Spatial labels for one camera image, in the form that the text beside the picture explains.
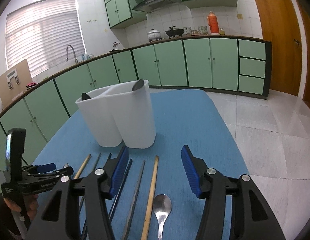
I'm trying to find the wooden chopstick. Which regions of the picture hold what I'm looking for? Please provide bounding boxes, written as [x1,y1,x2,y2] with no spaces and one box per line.
[141,155,159,240]
[74,154,92,179]

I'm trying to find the black plastic spoon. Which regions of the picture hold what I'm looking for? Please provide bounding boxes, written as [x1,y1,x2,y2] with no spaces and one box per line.
[81,93,91,101]

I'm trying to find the silver spoon flower handle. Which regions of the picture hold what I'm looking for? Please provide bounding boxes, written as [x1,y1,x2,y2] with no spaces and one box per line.
[153,194,172,240]

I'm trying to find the small silver teaspoon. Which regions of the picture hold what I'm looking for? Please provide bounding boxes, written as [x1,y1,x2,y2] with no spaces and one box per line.
[132,79,144,92]

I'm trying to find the green lower kitchen cabinets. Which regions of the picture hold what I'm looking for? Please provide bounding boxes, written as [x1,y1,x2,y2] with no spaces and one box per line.
[0,36,272,171]

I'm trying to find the person's left hand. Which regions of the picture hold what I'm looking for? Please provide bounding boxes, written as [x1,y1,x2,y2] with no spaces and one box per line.
[3,194,40,222]

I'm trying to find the red cloth on counter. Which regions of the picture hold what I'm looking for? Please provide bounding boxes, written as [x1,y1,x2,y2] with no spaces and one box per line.
[26,82,37,90]

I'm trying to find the cardboard box with appliance print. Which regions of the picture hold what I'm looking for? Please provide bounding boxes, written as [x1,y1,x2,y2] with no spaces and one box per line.
[0,59,33,108]

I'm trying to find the white two-compartment utensil holder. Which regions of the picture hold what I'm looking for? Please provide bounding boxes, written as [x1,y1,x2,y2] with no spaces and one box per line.
[75,80,156,149]

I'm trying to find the blue tablecloth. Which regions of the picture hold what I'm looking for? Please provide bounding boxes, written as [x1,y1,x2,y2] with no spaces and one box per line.
[33,89,249,239]

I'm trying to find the chrome sink faucet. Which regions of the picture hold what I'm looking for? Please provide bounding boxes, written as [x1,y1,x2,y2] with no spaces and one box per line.
[65,44,80,65]

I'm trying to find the white window blinds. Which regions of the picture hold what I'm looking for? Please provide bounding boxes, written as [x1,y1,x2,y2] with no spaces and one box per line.
[5,0,86,77]

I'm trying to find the white cooking pot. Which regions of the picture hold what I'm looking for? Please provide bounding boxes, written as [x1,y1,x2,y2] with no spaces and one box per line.
[147,29,162,42]

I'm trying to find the small oil bottle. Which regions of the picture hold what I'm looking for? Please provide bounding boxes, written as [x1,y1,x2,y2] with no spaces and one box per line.
[219,28,225,35]

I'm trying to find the black wok with lid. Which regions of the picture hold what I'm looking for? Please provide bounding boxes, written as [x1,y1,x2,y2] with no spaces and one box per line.
[165,25,184,38]

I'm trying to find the patterned jar right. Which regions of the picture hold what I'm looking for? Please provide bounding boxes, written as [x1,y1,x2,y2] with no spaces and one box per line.
[198,26,208,35]

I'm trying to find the patterned jar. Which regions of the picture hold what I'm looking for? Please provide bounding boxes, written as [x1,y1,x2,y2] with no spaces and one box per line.
[198,26,208,35]
[184,27,192,36]

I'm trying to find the wooden door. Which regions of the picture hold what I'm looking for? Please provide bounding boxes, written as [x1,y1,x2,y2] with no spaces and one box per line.
[255,0,302,96]

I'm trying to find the patterned jar left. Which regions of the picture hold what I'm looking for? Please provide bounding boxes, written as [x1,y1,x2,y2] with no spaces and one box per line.
[184,27,192,36]

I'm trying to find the black range hood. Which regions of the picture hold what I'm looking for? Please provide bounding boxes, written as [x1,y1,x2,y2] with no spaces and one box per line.
[133,0,181,13]

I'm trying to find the orange thermos bottle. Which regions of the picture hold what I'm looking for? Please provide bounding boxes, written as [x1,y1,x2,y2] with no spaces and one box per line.
[207,11,219,35]

